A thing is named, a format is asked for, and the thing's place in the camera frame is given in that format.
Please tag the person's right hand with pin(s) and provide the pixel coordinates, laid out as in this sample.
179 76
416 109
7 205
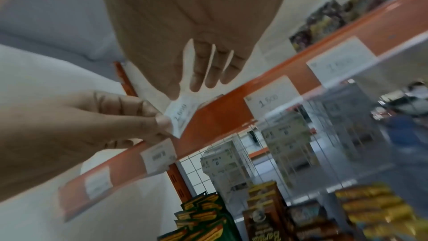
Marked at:
197 9

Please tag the short brown snack packet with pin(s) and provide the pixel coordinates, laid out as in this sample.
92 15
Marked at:
311 224

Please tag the orange shelf edge rail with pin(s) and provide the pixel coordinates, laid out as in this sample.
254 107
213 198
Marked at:
217 118

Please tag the green yellow snack packets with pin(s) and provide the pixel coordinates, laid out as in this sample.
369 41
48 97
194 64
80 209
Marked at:
200 218

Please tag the tall brown snack packet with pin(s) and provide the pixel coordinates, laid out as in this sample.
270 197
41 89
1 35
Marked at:
264 213

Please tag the person's left hand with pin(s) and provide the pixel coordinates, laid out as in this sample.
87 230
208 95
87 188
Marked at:
60 139

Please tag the small white shelf price label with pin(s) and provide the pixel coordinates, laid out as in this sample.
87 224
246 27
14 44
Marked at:
159 158

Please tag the stack of yellow snack packets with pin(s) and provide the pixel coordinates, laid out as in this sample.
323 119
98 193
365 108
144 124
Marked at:
377 210

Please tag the white paper price tag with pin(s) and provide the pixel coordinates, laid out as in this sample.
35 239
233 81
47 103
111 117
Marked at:
182 114

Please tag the large white shelf price label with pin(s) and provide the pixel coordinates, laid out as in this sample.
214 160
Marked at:
341 62

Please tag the row of dark printed packets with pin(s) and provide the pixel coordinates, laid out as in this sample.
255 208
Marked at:
321 25

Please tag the blurred white shelf price label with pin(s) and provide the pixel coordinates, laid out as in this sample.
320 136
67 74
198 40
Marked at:
98 183

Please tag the orange shelf upright post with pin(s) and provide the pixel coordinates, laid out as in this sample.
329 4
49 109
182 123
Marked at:
179 181

